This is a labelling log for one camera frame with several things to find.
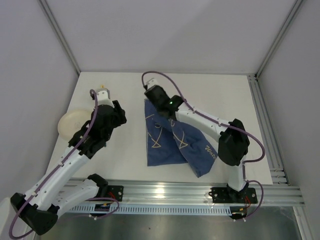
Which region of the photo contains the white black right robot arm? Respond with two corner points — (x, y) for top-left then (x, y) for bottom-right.
(144, 83), (250, 202)

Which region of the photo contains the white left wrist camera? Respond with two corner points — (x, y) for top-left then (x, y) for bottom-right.
(89, 85), (113, 106)

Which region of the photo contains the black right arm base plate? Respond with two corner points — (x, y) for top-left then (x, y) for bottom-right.
(208, 186), (258, 204)

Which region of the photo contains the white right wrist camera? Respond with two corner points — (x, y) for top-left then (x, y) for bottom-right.
(145, 78), (159, 90)

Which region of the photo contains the white slotted cable duct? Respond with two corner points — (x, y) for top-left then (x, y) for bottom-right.
(68, 203), (232, 216)

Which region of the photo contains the aluminium left corner post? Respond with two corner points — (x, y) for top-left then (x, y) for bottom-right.
(37, 0), (81, 76)

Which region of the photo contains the aluminium right corner post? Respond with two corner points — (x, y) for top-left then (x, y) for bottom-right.
(254, 0), (306, 80)

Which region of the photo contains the aluminium corner post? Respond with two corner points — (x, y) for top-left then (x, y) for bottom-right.
(37, 0), (81, 76)
(254, 0), (306, 80)

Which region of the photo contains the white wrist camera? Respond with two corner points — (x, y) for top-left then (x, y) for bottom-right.
(89, 85), (113, 106)
(145, 78), (159, 90)

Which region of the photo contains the cream round plate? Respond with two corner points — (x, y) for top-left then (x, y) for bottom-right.
(57, 109), (92, 141)

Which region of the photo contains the aluminium right side rail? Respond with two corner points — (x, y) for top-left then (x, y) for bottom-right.
(247, 73), (291, 186)

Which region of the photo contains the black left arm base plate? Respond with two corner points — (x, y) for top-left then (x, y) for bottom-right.
(98, 185), (124, 202)

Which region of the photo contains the aluminium front mounting rail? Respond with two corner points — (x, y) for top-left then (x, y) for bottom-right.
(58, 177), (306, 207)

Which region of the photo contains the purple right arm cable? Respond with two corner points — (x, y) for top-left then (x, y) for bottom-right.
(141, 70), (266, 216)

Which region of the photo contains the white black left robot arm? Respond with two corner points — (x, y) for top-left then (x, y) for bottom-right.
(9, 100), (127, 240)

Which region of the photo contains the blue fish-pattern cloth placemat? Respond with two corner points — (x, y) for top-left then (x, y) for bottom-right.
(144, 99), (218, 178)

